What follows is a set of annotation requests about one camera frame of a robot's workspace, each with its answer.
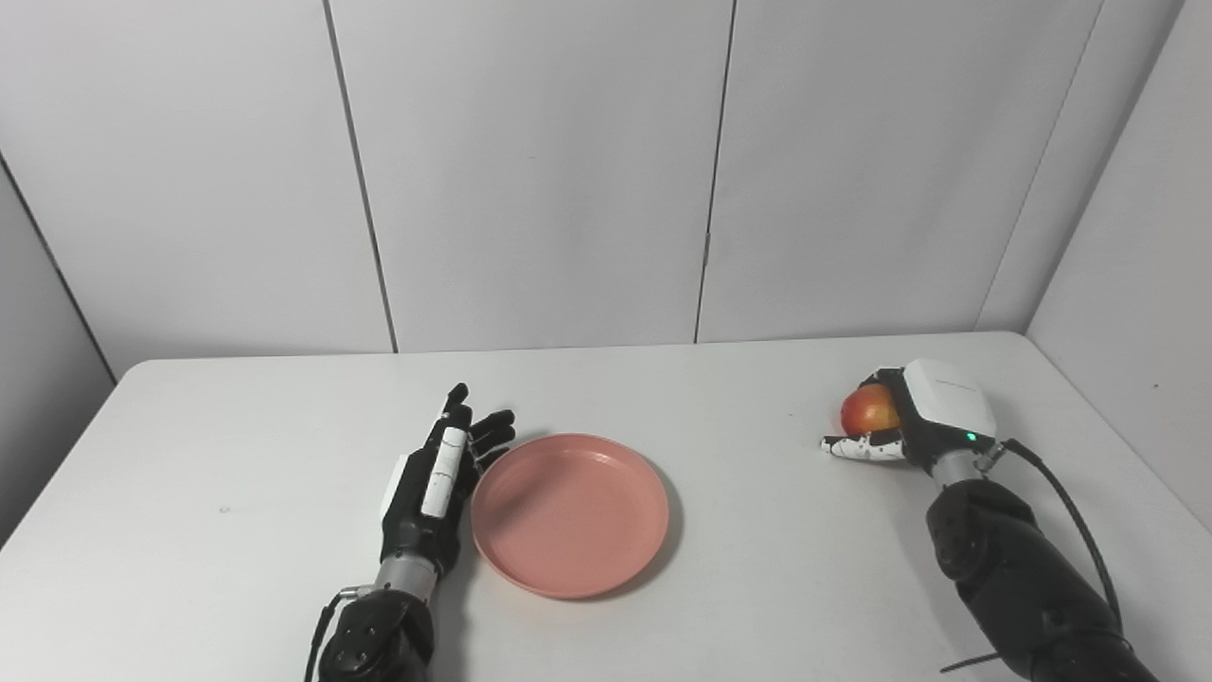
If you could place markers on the red yellow pomegranate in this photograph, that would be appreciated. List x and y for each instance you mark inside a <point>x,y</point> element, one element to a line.
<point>869,409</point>

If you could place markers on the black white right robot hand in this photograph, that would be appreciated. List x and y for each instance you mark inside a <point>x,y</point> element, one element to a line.
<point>947,403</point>

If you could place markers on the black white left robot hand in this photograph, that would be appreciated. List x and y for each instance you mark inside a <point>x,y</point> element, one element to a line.
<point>443,478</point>

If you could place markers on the pink round plate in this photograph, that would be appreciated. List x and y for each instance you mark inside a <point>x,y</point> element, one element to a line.
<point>568,516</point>

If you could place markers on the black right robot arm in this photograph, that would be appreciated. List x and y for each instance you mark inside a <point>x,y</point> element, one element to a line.
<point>1023,578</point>

